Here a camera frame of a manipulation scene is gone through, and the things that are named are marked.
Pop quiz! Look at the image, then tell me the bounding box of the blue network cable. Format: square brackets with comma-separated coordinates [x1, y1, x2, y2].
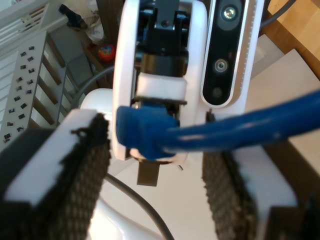
[116, 89, 320, 161]

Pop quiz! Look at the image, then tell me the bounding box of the red orange ball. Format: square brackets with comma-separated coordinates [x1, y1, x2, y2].
[97, 44, 116, 63]

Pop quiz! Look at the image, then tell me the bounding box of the gripper camera bar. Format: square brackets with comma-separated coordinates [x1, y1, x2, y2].
[201, 0, 266, 109]

